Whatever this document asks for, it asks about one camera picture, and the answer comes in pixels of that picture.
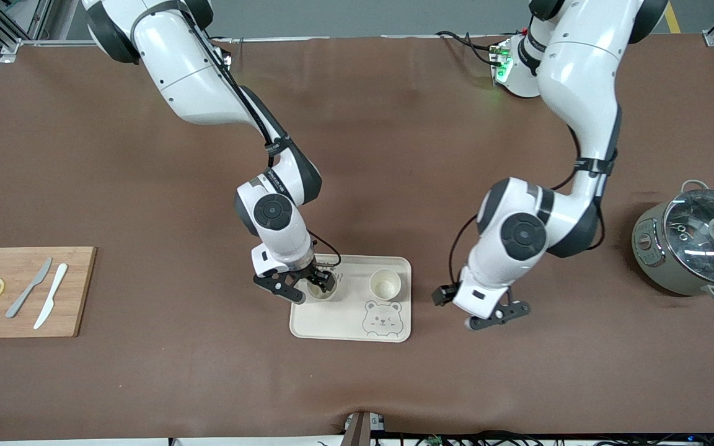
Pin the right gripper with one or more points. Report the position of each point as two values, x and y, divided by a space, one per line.
316 276

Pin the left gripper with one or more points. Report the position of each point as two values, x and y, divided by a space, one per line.
441 295

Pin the white IKEA cup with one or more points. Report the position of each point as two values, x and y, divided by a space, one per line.
385 285
323 296

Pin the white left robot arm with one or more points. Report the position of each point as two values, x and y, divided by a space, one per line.
580 74

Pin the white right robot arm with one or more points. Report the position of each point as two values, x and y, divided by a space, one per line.
202 74

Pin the cream bear print tray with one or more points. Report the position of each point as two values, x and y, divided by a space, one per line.
344 325

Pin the grey cooking pot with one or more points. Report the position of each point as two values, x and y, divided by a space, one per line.
654 260

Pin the glass pot lid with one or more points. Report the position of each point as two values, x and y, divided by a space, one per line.
704 238

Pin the white plastic knife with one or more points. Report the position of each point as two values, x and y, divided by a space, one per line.
52 294

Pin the grey plastic knife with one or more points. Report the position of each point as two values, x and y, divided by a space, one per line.
30 287

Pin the bamboo cutting board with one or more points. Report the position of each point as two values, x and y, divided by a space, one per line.
22 319

